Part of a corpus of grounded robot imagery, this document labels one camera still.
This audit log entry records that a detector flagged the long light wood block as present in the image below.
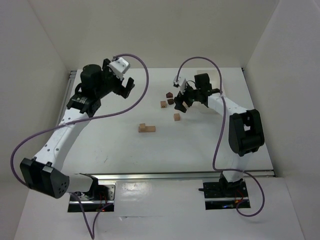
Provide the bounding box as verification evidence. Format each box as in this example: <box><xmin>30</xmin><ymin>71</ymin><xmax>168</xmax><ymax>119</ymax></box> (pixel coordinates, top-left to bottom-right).
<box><xmin>138</xmin><ymin>126</ymin><xmax>156</xmax><ymax>133</ymax></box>

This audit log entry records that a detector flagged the light wood cube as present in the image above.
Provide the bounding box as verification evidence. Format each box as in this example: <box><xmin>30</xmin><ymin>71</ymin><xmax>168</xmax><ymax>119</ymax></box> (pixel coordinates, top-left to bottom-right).
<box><xmin>182</xmin><ymin>102</ymin><xmax>189</xmax><ymax>109</ymax></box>
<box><xmin>138</xmin><ymin>123</ymin><xmax>147</xmax><ymax>133</ymax></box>
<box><xmin>173</xmin><ymin>113</ymin><xmax>181</xmax><ymax>121</ymax></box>

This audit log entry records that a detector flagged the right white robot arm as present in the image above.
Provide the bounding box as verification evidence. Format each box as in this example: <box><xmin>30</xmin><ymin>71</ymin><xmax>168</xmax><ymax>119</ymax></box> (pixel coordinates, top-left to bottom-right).
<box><xmin>173</xmin><ymin>73</ymin><xmax>265</xmax><ymax>190</ymax></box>

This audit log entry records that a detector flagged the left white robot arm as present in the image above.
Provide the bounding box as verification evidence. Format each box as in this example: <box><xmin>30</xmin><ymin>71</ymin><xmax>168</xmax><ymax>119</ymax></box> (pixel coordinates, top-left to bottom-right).
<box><xmin>19</xmin><ymin>57</ymin><xmax>135</xmax><ymax>199</ymax></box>

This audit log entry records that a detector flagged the dark brown wood block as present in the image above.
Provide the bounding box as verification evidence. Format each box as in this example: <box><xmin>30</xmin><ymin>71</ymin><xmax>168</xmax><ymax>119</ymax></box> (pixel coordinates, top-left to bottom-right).
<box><xmin>167</xmin><ymin>98</ymin><xmax>174</xmax><ymax>105</ymax></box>

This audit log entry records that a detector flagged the dark brown house block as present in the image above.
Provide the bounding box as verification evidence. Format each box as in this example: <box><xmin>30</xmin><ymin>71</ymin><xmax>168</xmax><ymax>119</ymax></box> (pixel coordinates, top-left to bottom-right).
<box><xmin>166</xmin><ymin>92</ymin><xmax>174</xmax><ymax>99</ymax></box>

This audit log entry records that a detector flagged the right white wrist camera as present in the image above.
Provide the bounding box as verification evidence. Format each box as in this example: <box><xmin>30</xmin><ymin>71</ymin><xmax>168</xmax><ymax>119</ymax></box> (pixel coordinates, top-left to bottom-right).
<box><xmin>173</xmin><ymin>76</ymin><xmax>187</xmax><ymax>94</ymax></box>

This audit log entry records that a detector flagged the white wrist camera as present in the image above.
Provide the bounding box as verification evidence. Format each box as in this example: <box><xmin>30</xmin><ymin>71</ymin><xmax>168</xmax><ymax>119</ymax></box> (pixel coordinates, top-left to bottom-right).
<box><xmin>108</xmin><ymin>57</ymin><xmax>131</xmax><ymax>79</ymax></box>
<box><xmin>173</xmin><ymin>76</ymin><xmax>187</xmax><ymax>94</ymax></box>

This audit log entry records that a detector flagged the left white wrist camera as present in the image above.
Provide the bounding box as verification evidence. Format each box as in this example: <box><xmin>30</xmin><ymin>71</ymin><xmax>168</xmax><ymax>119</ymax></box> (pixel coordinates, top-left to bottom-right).
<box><xmin>108</xmin><ymin>57</ymin><xmax>131</xmax><ymax>79</ymax></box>

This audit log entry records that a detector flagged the aluminium left rail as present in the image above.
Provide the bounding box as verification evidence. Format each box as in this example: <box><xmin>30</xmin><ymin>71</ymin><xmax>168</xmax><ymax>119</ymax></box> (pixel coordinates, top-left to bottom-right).
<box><xmin>56</xmin><ymin>70</ymin><xmax>77</xmax><ymax>126</ymax></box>

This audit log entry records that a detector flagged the aluminium rail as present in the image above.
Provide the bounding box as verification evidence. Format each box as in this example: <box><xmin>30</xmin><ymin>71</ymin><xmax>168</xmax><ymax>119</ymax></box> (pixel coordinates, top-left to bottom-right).
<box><xmin>56</xmin><ymin>70</ymin><xmax>77</xmax><ymax>126</ymax></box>
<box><xmin>82</xmin><ymin>169</ymin><xmax>275</xmax><ymax>181</ymax></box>

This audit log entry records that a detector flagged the aluminium front rail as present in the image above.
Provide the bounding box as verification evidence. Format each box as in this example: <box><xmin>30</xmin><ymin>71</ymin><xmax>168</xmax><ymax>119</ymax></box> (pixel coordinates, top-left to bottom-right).
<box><xmin>82</xmin><ymin>169</ymin><xmax>275</xmax><ymax>181</ymax></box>

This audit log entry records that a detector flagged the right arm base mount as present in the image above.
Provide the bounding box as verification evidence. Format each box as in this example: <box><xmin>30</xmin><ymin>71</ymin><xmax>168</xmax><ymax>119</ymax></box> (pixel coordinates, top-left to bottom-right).
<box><xmin>198</xmin><ymin>182</ymin><xmax>251</xmax><ymax>210</ymax></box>

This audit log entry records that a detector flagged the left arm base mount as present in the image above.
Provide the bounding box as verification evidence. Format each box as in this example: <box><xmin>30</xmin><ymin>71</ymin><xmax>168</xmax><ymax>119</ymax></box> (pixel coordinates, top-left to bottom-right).
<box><xmin>67</xmin><ymin>180</ymin><xmax>117</xmax><ymax>213</ymax></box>

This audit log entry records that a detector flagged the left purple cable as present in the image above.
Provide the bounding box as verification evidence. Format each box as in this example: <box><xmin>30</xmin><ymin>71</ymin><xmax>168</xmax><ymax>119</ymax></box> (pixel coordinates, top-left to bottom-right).
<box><xmin>10</xmin><ymin>52</ymin><xmax>150</xmax><ymax>240</ymax></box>

